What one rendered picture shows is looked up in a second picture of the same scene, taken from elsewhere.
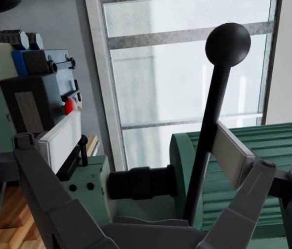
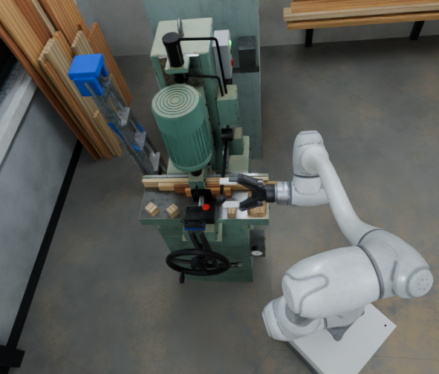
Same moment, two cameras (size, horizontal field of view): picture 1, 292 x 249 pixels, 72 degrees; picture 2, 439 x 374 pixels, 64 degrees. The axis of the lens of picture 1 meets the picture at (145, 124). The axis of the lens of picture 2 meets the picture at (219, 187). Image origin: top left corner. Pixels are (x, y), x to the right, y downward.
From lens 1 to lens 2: 1.36 m
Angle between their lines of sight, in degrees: 71
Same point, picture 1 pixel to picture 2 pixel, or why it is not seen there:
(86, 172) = (201, 185)
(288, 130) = (182, 141)
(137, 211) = not seen: hidden behind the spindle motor
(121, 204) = not seen: hidden behind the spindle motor
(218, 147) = (226, 181)
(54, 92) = (209, 214)
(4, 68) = (210, 226)
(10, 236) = (228, 191)
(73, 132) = (228, 203)
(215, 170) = (203, 158)
